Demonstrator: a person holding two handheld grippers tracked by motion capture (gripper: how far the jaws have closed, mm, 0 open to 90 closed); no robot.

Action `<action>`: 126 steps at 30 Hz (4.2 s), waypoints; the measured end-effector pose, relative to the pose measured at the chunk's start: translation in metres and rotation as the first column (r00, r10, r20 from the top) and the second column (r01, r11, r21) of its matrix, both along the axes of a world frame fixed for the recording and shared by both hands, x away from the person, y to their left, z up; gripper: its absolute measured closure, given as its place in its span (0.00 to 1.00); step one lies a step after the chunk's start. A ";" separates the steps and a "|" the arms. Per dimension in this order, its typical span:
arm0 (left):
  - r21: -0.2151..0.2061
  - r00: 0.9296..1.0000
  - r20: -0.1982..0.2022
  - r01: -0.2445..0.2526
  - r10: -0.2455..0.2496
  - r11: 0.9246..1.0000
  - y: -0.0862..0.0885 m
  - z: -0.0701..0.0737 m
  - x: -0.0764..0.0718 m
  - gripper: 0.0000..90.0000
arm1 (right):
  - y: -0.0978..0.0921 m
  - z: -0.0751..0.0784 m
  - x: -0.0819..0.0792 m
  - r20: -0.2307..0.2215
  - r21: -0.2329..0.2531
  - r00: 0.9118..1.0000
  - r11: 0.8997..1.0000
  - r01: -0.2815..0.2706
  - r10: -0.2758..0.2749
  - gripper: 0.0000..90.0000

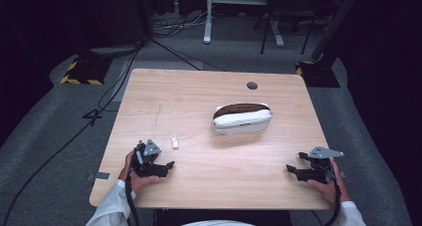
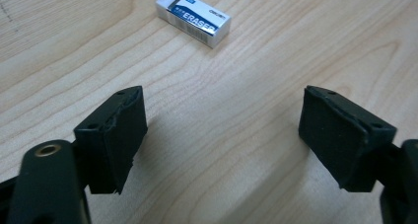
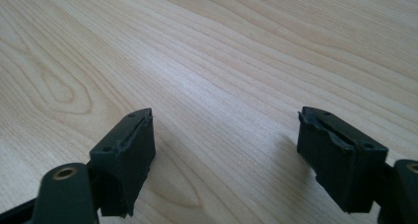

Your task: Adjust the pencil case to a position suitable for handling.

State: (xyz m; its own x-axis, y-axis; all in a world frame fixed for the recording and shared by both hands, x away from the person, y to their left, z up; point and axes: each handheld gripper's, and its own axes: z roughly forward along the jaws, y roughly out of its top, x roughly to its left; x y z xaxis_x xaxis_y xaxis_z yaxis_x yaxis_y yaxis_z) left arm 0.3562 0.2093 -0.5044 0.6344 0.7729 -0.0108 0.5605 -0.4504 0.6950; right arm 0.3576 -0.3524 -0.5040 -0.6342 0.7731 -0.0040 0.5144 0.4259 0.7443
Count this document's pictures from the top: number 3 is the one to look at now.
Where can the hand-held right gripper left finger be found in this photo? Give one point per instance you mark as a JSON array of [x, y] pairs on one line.
[[123, 161]]

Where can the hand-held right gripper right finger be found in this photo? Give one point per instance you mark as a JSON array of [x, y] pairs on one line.
[[341, 164]]

